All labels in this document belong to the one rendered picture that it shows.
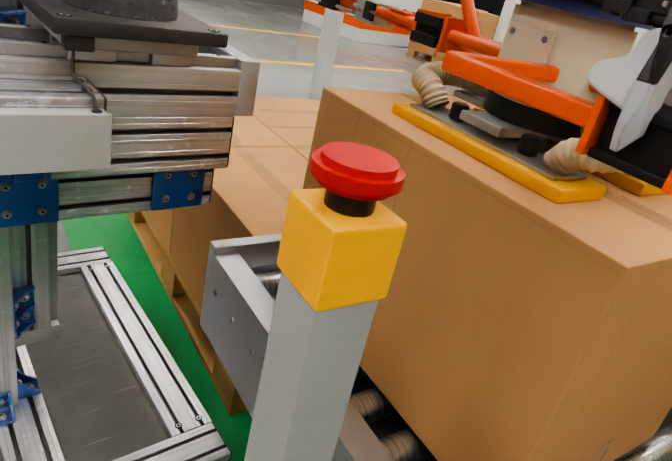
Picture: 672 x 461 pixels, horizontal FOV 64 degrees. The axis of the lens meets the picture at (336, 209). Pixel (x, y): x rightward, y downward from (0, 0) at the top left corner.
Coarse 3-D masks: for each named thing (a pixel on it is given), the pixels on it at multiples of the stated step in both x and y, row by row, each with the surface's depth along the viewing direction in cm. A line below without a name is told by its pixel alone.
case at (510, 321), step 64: (320, 128) 97; (384, 128) 82; (448, 192) 72; (512, 192) 65; (448, 256) 72; (512, 256) 64; (576, 256) 57; (640, 256) 55; (384, 320) 85; (448, 320) 73; (512, 320) 64; (576, 320) 57; (640, 320) 61; (384, 384) 86; (448, 384) 74; (512, 384) 65; (576, 384) 60; (640, 384) 73; (448, 448) 75; (512, 448) 65; (576, 448) 71
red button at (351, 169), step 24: (336, 144) 40; (360, 144) 42; (312, 168) 38; (336, 168) 37; (360, 168) 37; (384, 168) 38; (336, 192) 37; (360, 192) 36; (384, 192) 37; (360, 216) 39
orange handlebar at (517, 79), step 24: (408, 24) 101; (480, 48) 87; (456, 72) 60; (480, 72) 57; (504, 72) 55; (528, 72) 69; (552, 72) 71; (528, 96) 52; (552, 96) 50; (576, 96) 50; (576, 120) 48
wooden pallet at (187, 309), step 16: (144, 224) 223; (144, 240) 212; (160, 240) 191; (160, 256) 204; (160, 272) 195; (176, 272) 177; (176, 288) 182; (176, 304) 181; (192, 304) 166; (192, 320) 175; (192, 336) 168; (208, 352) 163; (208, 368) 158; (224, 368) 147; (224, 384) 148; (224, 400) 149; (240, 400) 145
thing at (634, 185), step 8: (552, 144) 86; (600, 176) 80; (608, 176) 78; (616, 176) 78; (624, 176) 77; (632, 176) 77; (616, 184) 78; (624, 184) 77; (632, 184) 76; (640, 184) 75; (648, 184) 75; (632, 192) 76; (640, 192) 75; (648, 192) 76; (656, 192) 77
